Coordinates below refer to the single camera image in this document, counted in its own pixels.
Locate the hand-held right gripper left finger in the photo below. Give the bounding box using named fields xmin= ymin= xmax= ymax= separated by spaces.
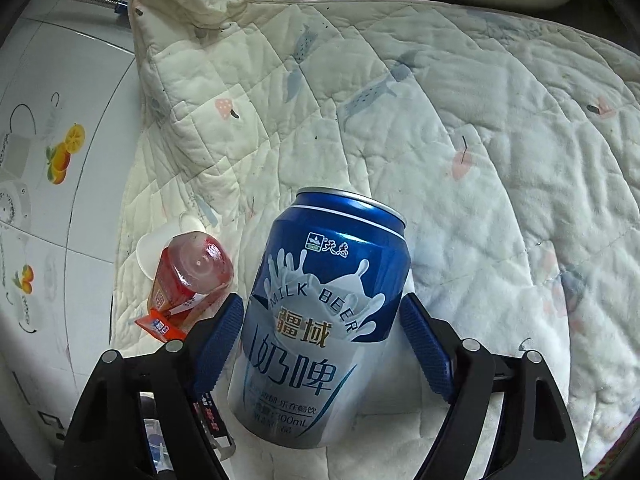
xmin=54 ymin=294 xmax=245 ymax=480

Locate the small red box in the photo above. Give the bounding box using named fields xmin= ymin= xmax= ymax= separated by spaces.
xmin=135 ymin=310 xmax=188 ymax=343

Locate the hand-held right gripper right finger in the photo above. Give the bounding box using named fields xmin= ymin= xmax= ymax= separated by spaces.
xmin=400 ymin=292 xmax=586 ymax=480

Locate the clear plastic cup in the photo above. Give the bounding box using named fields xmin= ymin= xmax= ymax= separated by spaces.
xmin=136 ymin=212 xmax=206 ymax=281

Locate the white quilted blanket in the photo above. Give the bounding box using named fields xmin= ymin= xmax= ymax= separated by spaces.
xmin=107 ymin=0 xmax=640 ymax=480

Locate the small red plastic bottle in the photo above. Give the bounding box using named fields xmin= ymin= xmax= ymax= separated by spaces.
xmin=147 ymin=231 xmax=235 ymax=318

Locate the blue and silver can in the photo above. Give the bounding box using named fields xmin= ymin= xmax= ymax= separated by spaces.
xmin=227 ymin=187 xmax=413 ymax=450

